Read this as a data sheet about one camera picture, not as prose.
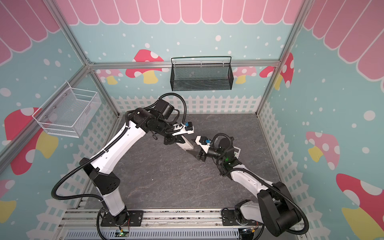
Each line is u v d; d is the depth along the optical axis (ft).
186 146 2.46
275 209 1.36
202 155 2.21
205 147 2.17
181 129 1.86
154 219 2.49
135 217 2.44
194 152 2.35
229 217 2.40
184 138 2.28
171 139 2.04
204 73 3.06
